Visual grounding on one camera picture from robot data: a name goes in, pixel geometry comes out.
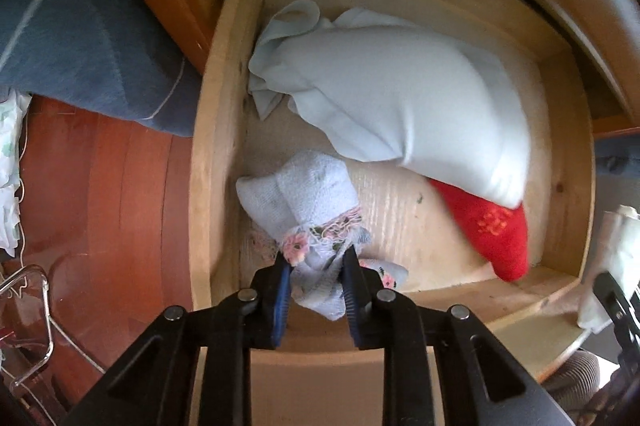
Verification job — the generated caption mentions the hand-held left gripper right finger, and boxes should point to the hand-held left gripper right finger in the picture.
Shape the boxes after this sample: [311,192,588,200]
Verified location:
[341,245,576,426]

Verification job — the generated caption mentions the white underwear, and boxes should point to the white underwear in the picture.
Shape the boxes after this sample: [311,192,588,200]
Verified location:
[577,204,640,335]

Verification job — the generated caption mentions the blue checked cloth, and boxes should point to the blue checked cloth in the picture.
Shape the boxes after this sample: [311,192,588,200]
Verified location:
[0,0,640,177]

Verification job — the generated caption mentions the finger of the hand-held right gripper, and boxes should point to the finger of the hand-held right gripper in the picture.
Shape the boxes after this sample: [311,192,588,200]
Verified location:
[594,272,640,372]

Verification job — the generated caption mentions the white floral sheet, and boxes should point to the white floral sheet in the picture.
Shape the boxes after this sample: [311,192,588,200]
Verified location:
[0,87,34,257]

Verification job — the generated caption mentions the pale blue floral sock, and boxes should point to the pale blue floral sock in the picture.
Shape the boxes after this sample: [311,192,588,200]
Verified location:
[234,150,409,322]

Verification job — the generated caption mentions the wooden drawer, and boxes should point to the wooden drawer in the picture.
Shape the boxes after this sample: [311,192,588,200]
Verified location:
[189,0,599,426]

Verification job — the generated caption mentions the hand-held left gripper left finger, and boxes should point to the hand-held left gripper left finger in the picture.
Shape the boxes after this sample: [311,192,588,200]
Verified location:
[62,255,293,426]

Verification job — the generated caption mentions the red sock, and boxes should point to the red sock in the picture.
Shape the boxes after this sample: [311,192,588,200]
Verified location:
[429,178,530,283]

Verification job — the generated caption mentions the pale blue underwear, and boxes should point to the pale blue underwear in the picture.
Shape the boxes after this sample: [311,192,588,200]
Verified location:
[247,0,532,209]

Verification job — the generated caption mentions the person's corduroy trouser legs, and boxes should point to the person's corduroy trouser legs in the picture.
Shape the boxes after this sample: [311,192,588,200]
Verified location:
[542,350,602,408]

